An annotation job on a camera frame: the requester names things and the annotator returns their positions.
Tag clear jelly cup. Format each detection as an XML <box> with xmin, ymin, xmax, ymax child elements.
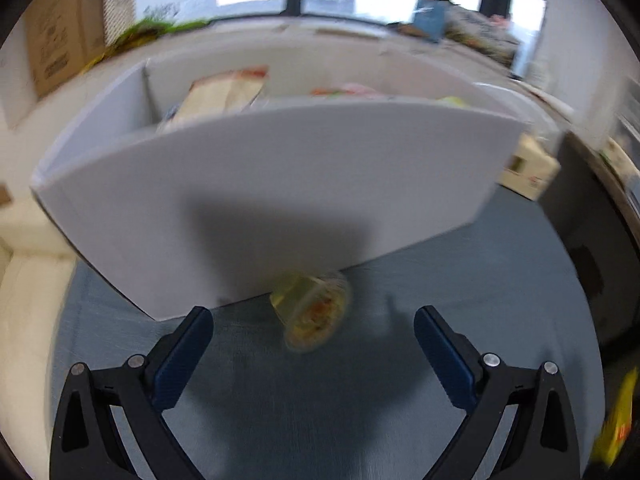
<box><xmin>269</xmin><ymin>272</ymin><xmax>352</xmax><ymax>353</ymax></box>

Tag yellow cake packet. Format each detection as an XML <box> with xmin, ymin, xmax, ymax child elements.
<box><xmin>590</xmin><ymin>367</ymin><xmax>639</xmax><ymax>468</ymax></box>

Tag cream sofa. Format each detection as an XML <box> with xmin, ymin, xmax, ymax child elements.
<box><xmin>1</xmin><ymin>197</ymin><xmax>76</xmax><ymax>478</ymax></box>

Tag dark wooden side table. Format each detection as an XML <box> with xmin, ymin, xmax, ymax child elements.
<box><xmin>539</xmin><ymin>132</ymin><xmax>639</xmax><ymax>344</ymax></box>

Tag tissue pack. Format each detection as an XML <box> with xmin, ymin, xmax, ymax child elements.
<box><xmin>498</xmin><ymin>133</ymin><xmax>561</xmax><ymax>202</ymax></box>

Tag white cardboard box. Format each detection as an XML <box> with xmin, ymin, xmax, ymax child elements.
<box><xmin>32</xmin><ymin>39</ymin><xmax>525</xmax><ymax>321</ymax></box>

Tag orange white snack packet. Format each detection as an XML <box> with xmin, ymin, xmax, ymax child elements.
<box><xmin>310</xmin><ymin>82</ymin><xmax>387</xmax><ymax>100</ymax></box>

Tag green snack packets on sill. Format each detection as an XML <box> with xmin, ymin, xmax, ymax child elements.
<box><xmin>80</xmin><ymin>18</ymin><xmax>214</xmax><ymax>74</ymax></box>

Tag brown cardboard box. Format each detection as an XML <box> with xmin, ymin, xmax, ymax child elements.
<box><xmin>25</xmin><ymin>0</ymin><xmax>105</xmax><ymax>98</ymax></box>

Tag blue illustrated gift box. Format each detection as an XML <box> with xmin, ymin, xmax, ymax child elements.
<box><xmin>411</xmin><ymin>0</ymin><xmax>521</xmax><ymax>67</ymax></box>

